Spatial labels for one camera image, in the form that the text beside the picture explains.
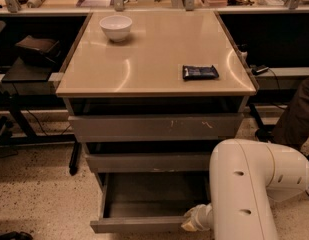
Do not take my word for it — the grey drawer cabinet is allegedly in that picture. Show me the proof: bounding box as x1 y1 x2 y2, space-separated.
55 9 258 185

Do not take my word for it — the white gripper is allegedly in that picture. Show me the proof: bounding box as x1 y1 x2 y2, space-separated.
181 204 214 232

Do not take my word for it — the grey top drawer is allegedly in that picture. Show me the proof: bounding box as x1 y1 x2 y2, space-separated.
68 113 243 142

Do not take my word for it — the dark blue snack packet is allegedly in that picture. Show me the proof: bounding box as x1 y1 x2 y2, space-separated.
182 65 219 80

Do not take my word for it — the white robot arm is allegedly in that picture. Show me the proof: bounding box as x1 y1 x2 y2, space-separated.
182 139 309 240

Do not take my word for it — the grey middle drawer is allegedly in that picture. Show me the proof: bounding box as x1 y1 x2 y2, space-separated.
86 152 210 173

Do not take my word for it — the white ceramic bowl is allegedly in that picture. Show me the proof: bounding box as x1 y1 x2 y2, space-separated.
99 15 132 42

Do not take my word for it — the dark trouser leg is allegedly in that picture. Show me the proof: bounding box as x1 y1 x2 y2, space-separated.
272 77 309 150

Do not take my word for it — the grey bottom drawer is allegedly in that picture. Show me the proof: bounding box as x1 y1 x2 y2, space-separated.
90 171 210 233

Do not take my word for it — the small black device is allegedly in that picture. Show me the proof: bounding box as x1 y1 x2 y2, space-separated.
251 65 269 75

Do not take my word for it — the black adidas sneaker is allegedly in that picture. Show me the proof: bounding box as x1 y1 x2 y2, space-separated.
255 129 274 143

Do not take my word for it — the black box on shelf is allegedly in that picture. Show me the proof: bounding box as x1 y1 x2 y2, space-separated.
15 35 61 67

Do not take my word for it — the black object bottom left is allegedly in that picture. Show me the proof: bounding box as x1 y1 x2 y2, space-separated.
0 231 33 240

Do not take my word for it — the grey drawer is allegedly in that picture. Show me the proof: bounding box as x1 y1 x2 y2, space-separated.
68 113 243 142
86 152 210 173
90 171 210 233

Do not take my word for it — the dark low side shelf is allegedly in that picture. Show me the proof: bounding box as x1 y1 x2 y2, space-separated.
2 58 53 83

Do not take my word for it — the black leaning bar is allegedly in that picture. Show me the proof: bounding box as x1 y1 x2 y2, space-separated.
69 142 81 176

